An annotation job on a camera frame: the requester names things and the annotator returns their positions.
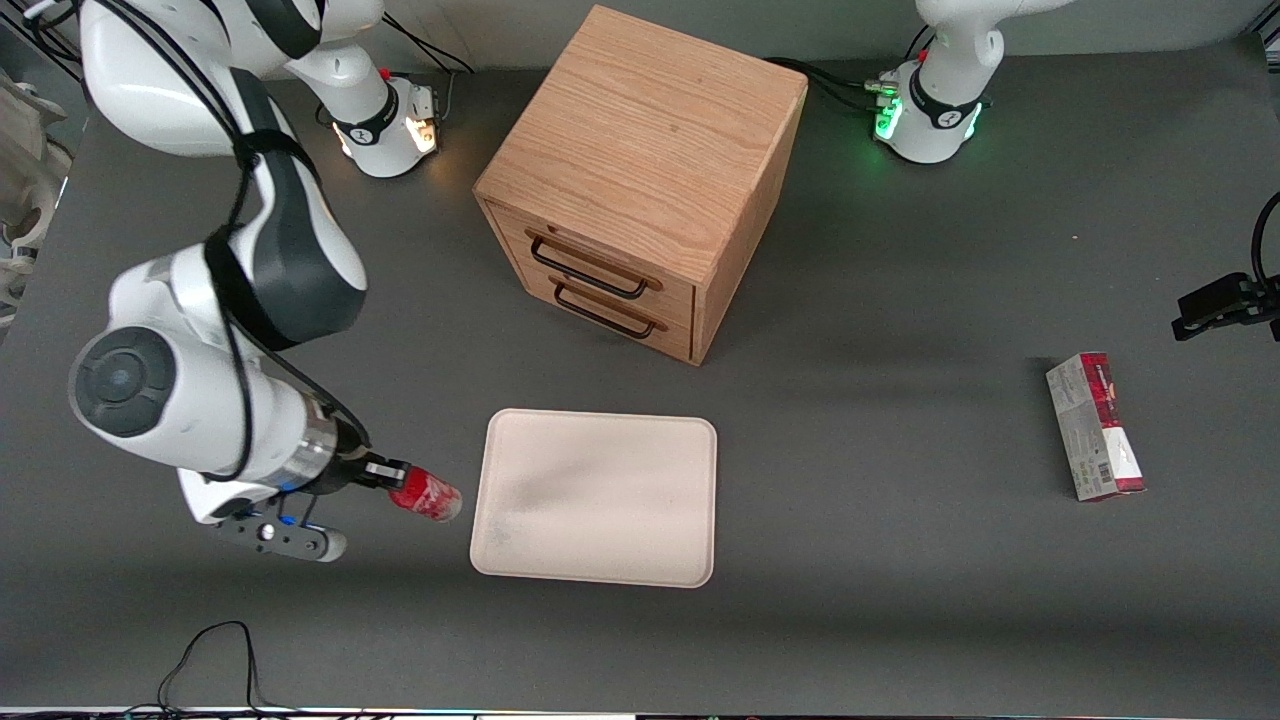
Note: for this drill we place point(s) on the wooden drawer front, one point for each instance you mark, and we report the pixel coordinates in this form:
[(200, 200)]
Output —
[(677, 300), (680, 342)]

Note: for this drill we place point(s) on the wooden two-drawer cabinet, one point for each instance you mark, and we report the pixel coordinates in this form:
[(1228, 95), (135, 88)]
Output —
[(650, 130)]

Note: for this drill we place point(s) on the cream rectangular tray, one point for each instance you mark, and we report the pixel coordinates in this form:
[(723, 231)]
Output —
[(600, 500)]

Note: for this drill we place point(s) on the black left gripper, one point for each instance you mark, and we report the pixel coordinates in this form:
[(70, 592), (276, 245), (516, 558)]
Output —
[(1222, 304)]

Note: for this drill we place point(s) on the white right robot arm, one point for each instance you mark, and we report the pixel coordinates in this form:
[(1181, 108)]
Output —
[(200, 400)]

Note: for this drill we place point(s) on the red coke bottle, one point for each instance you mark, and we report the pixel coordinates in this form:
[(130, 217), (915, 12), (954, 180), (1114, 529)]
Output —
[(430, 495)]

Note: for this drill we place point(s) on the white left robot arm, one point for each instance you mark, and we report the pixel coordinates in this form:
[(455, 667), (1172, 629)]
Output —
[(950, 60)]

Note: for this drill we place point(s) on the red grey cardboard box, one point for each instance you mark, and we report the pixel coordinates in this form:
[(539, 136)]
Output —
[(1095, 430)]

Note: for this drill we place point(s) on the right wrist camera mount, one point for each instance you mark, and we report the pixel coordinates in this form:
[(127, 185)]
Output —
[(280, 535)]

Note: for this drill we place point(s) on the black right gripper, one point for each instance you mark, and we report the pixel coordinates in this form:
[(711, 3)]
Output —
[(349, 470)]

